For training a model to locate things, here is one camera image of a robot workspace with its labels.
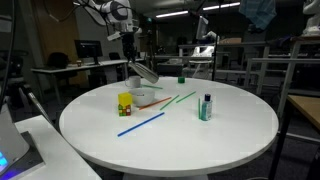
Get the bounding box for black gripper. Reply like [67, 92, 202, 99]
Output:
[121, 32, 138, 67]

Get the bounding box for silver metal bottle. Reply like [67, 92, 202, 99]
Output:
[127, 61, 160, 85]

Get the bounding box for small blue sanitizer bottle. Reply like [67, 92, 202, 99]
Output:
[200, 93, 213, 122]

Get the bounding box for white mug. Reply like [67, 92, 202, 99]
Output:
[124, 75, 142, 89]

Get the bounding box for green straw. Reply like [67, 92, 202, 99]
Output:
[141, 83, 164, 90]
[159, 94, 180, 111]
[175, 91, 197, 104]

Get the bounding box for white bowl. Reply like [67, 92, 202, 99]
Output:
[128, 87, 156, 108]

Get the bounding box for yellow cube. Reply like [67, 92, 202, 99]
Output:
[117, 92, 133, 107]

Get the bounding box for black computer monitor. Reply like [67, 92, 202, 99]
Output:
[73, 39, 104, 66]

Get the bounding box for orange straw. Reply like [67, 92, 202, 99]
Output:
[138, 96, 172, 111]

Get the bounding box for multicoloured Rubik's cube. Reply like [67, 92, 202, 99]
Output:
[118, 104, 132, 117]

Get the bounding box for ceiling light strip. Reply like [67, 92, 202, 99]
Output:
[202, 1, 241, 11]
[155, 10, 190, 19]

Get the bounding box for blue straw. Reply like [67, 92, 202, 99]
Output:
[117, 112, 166, 138]

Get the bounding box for long white office desk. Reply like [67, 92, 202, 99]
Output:
[30, 58, 146, 101]

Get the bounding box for black office chair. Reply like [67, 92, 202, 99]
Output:
[46, 52, 70, 70]

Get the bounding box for round white table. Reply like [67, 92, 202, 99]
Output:
[58, 76, 280, 180]

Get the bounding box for white robot mounting table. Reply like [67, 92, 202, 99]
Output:
[13, 114, 103, 180]

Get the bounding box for blue hanging cloth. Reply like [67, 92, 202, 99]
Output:
[238, 0, 278, 32]

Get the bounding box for wooden table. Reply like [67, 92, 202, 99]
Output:
[268, 94, 320, 180]

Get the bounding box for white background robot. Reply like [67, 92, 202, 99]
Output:
[301, 0, 320, 37]

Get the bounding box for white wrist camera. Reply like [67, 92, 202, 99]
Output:
[106, 31, 122, 42]

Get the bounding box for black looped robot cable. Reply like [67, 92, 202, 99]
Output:
[43, 0, 113, 27]

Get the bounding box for metal frame table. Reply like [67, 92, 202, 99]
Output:
[178, 41, 271, 81]

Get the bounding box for black camera tripod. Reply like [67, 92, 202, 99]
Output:
[0, 49, 52, 125]

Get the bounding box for black hanging robot cable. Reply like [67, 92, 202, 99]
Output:
[0, 0, 17, 111]

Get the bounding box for metal frame shelf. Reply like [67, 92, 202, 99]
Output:
[244, 34, 320, 118]

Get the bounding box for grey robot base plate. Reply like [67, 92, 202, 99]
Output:
[0, 130, 46, 180]

